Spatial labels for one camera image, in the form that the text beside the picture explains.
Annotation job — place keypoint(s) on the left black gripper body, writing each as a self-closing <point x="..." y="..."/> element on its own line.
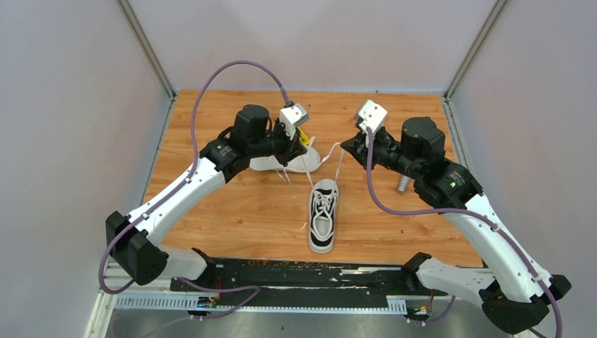
<point x="275" y="143"/>

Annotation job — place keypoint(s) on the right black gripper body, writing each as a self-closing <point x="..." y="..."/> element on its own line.
<point x="386" y="153"/>

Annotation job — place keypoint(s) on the black white sneaker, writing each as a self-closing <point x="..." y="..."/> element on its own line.
<point x="323" y="203"/>

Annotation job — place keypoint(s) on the white shoelace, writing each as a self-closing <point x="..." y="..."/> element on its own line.
<point x="326" y="158"/>

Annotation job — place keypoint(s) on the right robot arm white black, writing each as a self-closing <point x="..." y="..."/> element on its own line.
<point x="515" y="293"/>

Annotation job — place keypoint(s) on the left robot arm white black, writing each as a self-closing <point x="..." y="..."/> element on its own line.
<point x="134" y="240"/>

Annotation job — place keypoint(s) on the grey metal cylinder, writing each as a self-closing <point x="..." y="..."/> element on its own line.
<point x="403" y="184"/>

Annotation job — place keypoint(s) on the colourful toy block stack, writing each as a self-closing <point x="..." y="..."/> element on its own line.
<point x="304" y="138"/>

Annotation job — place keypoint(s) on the white shoe upside down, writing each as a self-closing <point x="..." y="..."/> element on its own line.
<point x="306" y="163"/>

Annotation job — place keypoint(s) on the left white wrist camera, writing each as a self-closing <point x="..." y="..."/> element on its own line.
<point x="293" y="117"/>

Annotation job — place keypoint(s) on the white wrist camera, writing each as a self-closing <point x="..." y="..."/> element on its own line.
<point x="293" y="117"/>
<point x="370" y="116"/>

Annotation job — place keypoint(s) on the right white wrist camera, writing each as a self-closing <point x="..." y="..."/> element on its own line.
<point x="370" y="116"/>

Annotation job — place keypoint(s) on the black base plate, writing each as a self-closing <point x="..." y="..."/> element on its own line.
<point x="296" y="284"/>

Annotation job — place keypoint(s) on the aluminium frame rail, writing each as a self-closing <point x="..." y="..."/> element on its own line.
<point x="116" y="278"/>

